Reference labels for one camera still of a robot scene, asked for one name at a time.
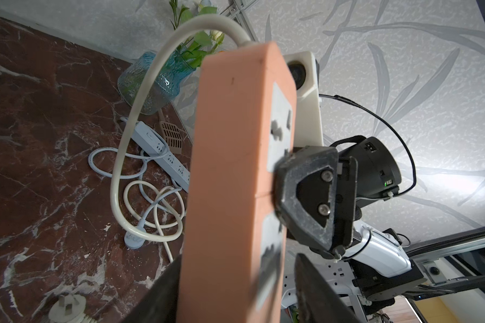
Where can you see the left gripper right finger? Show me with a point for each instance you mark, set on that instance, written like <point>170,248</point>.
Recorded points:
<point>317,301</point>

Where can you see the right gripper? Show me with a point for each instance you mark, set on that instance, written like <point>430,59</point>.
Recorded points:
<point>316,191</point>

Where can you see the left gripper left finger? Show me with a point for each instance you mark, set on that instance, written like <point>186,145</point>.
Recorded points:
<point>159,305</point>

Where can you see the pink power strip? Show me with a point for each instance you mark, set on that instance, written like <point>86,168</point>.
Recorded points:
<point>233,253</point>

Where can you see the grey white power strip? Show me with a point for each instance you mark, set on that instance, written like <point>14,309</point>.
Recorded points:
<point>154,146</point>

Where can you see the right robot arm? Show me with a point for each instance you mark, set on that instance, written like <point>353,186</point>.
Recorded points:
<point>376,270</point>

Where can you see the brown slotted plastic scoop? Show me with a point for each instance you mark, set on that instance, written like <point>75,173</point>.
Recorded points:
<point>172,130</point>

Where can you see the blue glass vase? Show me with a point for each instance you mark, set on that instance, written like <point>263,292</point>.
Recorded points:
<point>166,86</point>

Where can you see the artificial flower bouquet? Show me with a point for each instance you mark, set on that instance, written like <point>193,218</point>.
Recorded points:
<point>203,43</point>

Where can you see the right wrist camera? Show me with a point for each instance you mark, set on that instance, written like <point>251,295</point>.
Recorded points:
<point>305,72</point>

